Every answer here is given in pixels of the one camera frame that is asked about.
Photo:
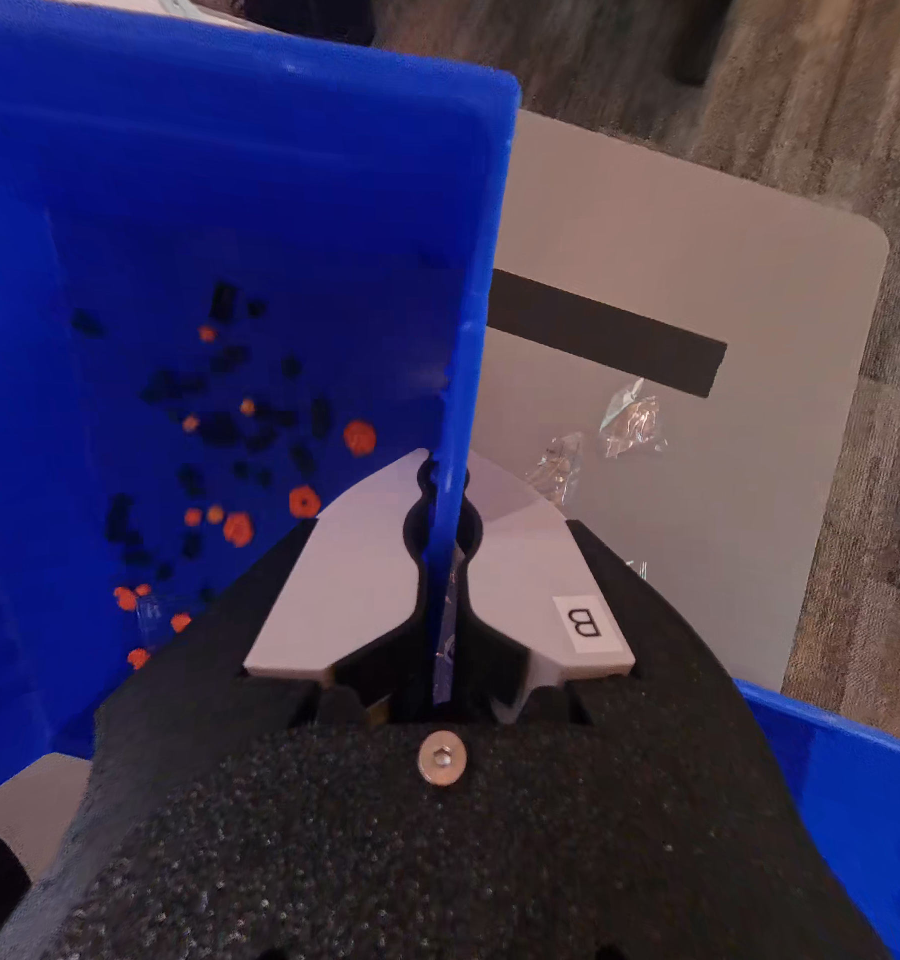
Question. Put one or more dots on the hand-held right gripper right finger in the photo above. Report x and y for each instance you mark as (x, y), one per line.
(532, 570)

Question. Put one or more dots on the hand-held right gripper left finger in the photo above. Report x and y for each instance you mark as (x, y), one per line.
(345, 592)

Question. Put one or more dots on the blue plastic bin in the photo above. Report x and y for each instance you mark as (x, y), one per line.
(232, 172)
(862, 810)

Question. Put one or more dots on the clear plastic bag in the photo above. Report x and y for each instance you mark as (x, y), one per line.
(630, 420)
(559, 469)

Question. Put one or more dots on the pile of small bricks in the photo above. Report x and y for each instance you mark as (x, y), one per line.
(217, 427)

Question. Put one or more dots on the black tape strip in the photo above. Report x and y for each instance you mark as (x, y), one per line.
(607, 334)

